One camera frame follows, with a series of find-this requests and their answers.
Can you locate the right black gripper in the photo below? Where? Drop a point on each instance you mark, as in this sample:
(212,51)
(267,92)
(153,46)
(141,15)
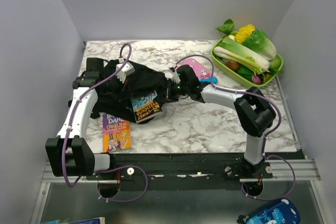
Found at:
(168,93)

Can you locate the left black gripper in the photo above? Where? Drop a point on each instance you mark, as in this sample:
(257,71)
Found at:
(123,87)

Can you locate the black student backpack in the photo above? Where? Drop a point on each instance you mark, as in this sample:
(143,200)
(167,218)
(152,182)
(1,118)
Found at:
(114,97)

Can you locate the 169-storey treehouse book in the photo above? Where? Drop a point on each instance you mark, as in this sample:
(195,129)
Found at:
(145,107)

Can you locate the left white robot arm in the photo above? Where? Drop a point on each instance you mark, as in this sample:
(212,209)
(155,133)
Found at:
(69,154)

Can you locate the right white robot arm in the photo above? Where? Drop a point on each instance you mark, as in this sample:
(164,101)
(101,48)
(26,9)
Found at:
(255,113)

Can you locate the pink pencil case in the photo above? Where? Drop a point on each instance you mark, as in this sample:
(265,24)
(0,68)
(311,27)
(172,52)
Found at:
(203,74)

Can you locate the Roald Dahl book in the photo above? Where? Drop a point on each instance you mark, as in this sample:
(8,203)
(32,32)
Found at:
(116,134)

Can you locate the green vegetable tray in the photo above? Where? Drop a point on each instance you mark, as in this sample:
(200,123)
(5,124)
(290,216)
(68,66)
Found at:
(245,76)

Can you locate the napa cabbage toy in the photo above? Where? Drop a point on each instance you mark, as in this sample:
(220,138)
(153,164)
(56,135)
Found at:
(233,51)

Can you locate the green leaf sprig toy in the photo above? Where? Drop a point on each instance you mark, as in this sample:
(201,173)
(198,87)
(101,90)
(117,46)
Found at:
(227,27)

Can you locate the yellow corn toy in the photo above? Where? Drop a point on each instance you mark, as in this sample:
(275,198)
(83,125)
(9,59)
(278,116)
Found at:
(244,32)

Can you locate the green lettuce toy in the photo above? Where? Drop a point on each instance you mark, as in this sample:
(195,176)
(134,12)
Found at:
(259,42)

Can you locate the blue pencil case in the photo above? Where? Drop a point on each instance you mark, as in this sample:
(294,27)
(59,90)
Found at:
(278,211)

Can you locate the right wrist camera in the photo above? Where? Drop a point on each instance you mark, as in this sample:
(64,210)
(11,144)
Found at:
(173,75)

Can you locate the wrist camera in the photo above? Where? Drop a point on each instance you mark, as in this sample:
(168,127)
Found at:
(125,71)
(173,75)

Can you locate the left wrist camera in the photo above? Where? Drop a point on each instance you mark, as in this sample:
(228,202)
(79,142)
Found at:
(125,71)

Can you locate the black mounting base rail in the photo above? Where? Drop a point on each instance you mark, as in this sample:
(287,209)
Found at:
(131,170)

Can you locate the aluminium extrusion rail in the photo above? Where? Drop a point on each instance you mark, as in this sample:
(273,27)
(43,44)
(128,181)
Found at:
(277,170)

